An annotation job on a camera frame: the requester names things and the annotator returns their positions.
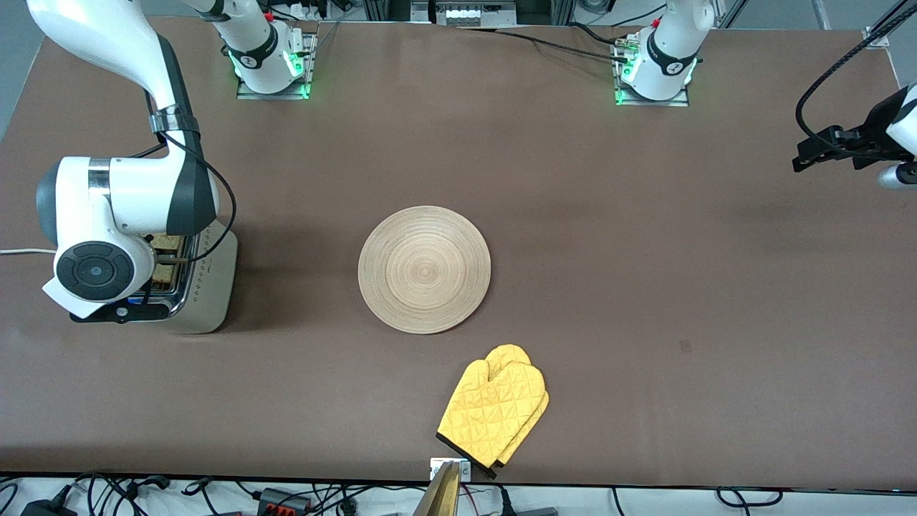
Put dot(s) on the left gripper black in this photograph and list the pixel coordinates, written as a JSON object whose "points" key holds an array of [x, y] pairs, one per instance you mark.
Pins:
{"points": [[873, 133]]}

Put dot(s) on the brown bread slice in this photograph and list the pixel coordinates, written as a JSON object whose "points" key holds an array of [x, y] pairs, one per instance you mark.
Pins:
{"points": [[168, 244]]}

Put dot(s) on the round wooden plate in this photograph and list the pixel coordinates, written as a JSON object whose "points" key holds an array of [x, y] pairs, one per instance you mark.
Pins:
{"points": [[424, 269]]}

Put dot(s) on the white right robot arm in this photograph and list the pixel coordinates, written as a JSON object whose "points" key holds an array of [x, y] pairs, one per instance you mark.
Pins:
{"points": [[129, 193]]}

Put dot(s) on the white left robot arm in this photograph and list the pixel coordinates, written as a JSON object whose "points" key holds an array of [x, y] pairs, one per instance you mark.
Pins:
{"points": [[670, 50]]}

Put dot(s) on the silver two-slot toaster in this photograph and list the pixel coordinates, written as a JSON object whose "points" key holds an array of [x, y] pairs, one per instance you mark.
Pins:
{"points": [[208, 301]]}

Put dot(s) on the black power adapter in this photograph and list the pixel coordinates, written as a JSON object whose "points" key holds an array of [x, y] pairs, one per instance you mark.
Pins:
{"points": [[46, 509]]}

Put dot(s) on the black orange connector block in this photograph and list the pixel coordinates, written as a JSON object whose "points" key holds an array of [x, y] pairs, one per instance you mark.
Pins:
{"points": [[283, 499]]}

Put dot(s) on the white power strip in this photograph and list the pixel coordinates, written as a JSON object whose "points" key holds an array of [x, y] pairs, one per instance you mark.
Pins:
{"points": [[308, 11]]}

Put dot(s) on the yellow quilted oven mitt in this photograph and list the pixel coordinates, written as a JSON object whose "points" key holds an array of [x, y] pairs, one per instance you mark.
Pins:
{"points": [[487, 408], [510, 352]]}

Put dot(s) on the grey electrical box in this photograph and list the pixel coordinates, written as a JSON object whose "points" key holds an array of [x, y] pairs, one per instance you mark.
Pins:
{"points": [[466, 14]]}

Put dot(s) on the metal table corner bracket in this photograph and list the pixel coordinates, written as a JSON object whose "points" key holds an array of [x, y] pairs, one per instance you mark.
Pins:
{"points": [[877, 37]]}

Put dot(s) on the small metal table bracket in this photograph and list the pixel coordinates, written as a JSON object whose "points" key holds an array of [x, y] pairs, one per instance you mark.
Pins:
{"points": [[435, 469]]}

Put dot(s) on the gold camera mount bar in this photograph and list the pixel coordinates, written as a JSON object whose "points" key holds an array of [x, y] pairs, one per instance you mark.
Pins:
{"points": [[440, 494]]}

